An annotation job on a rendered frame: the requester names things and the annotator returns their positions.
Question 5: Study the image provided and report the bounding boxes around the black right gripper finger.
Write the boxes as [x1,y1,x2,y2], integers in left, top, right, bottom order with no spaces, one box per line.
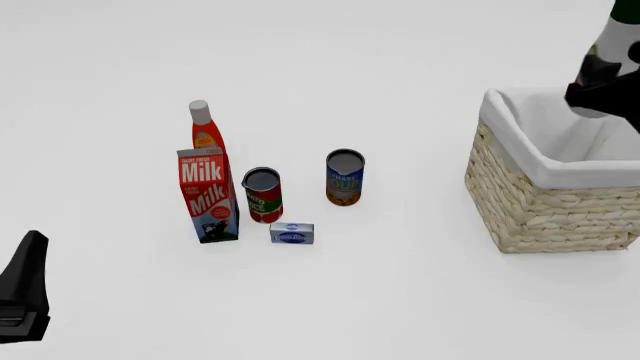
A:
[577,54,624,87]
[564,69,640,135]

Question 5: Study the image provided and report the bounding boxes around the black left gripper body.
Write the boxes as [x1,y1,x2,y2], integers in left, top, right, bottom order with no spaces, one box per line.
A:
[0,298,52,344]

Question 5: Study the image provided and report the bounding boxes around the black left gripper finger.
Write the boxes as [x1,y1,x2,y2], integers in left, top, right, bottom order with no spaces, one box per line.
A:
[0,229,52,311]

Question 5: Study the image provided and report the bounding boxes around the white salad dressing bottle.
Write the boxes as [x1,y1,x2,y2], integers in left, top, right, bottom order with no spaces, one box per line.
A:
[569,0,640,121]

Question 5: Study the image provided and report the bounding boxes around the white cloth basket liner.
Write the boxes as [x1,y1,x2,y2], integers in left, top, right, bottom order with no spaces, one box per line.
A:
[482,87,640,191]

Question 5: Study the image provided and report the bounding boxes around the woven wicker basket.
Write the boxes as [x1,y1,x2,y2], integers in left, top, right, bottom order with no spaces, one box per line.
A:
[464,87,640,255]

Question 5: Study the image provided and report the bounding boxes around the red milk carton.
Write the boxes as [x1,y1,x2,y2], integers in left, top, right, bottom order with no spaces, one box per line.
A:
[175,146,241,246]

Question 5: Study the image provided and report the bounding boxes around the red ketchup bottle white cap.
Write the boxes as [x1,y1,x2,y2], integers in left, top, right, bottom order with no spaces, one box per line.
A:
[188,99,229,161]

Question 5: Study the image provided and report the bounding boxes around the tomato sauce can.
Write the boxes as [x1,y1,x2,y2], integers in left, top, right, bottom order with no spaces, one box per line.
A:
[241,166,285,225]

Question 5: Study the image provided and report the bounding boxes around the small blue-white butter box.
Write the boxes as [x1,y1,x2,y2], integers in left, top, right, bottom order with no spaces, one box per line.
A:
[269,221,316,246]

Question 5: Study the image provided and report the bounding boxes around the blue soup can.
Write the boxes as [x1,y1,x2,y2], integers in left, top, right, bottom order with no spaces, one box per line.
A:
[325,147,367,207]

